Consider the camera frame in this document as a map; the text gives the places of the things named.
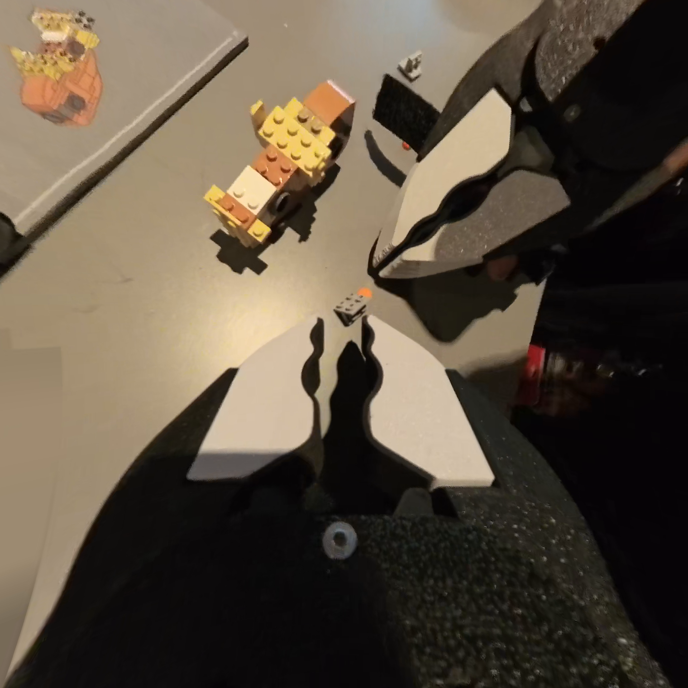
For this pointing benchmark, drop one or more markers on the small grey toy brick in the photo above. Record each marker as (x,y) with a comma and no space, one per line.
(411,65)

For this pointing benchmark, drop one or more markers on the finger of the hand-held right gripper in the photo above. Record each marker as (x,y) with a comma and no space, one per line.
(457,150)
(500,220)

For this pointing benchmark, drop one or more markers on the person's right hand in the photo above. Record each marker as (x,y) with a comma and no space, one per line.
(502,267)

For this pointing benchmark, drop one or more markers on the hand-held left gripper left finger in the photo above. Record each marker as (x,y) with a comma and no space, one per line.
(258,414)

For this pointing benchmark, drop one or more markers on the small black dotted brick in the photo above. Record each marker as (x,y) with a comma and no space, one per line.
(349,310)

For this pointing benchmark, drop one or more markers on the brown yellow toy brick model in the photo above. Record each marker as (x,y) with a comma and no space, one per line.
(293,134)

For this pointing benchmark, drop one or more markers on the grey instruction booklet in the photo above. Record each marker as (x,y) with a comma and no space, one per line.
(161,64)

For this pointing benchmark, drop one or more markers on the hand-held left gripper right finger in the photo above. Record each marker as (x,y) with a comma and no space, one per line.
(424,419)

